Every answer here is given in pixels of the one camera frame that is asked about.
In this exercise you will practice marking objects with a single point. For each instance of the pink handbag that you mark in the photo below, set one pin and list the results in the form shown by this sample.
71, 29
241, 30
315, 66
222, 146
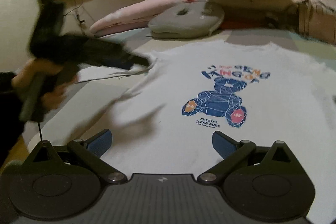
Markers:
320, 27

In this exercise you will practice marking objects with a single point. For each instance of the white printed t-shirt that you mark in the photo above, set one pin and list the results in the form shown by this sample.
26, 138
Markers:
210, 77

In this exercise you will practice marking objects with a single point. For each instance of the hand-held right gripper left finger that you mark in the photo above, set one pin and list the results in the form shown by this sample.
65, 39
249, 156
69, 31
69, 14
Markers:
101, 141

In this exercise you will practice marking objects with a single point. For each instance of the long pink bolster pillow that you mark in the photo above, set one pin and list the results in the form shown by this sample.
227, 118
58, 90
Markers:
126, 16

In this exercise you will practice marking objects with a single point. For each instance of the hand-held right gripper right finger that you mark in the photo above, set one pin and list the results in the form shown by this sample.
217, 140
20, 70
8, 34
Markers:
223, 144

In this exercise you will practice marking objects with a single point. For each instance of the grey round cushion with hole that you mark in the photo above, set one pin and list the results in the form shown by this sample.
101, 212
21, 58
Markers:
183, 22

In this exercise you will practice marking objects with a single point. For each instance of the orange cloth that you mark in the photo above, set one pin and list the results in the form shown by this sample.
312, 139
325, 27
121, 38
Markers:
241, 22

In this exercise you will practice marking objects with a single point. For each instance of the person's left hand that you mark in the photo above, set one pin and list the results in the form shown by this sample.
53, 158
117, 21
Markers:
31, 67

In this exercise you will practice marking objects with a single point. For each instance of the beige pillow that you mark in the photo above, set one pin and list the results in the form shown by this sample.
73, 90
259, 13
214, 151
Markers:
249, 3

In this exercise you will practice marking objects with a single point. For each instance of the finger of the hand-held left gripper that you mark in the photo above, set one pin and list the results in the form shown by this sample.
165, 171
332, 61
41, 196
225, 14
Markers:
140, 61

